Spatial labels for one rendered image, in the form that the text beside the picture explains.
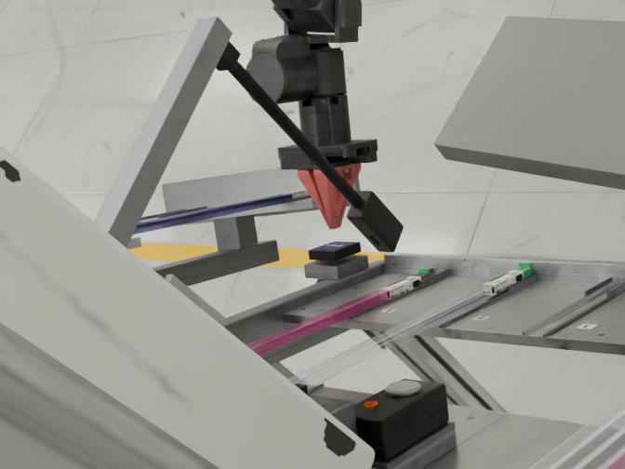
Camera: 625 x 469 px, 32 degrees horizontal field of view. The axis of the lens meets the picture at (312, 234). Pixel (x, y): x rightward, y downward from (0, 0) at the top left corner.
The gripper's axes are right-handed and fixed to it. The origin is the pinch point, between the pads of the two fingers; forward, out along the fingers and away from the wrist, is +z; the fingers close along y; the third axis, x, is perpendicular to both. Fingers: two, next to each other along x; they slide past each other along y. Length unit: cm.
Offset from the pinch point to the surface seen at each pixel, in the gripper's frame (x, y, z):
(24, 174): -85, 59, -17
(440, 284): 1.9, 12.7, 7.2
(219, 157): 108, -123, 4
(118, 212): -63, 36, -12
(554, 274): 5.5, 24.9, 6.4
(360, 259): 1.1, 2.4, 4.6
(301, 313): -12.6, 4.4, 7.6
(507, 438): -36, 42, 8
